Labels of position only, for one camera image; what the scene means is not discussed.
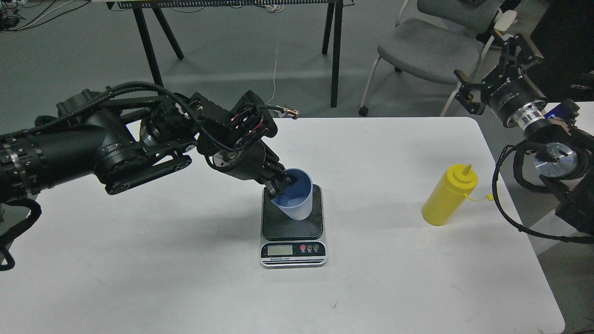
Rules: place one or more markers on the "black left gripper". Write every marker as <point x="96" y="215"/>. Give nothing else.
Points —
<point x="231" y="141"/>

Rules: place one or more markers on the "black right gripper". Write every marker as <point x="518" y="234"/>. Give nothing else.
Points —
<point x="516" y="101"/>

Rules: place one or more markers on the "blue plastic cup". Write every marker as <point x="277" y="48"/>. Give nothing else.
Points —
<point x="296" y="200"/>

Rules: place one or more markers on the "yellow squeeze bottle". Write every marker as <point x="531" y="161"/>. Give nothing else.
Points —
<point x="453" y="189"/>

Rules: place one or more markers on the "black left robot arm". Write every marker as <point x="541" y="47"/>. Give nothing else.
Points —
<point x="131" y="134"/>

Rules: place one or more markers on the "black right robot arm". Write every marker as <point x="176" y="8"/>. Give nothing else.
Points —
<point x="556" y="157"/>

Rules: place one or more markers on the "digital kitchen scale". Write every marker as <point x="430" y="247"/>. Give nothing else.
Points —
<point x="288" y="243"/>

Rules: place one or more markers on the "grey chair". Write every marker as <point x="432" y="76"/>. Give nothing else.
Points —
<point x="433" y="53"/>

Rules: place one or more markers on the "black cabinet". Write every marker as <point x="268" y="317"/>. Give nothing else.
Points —
<point x="564" y="36"/>

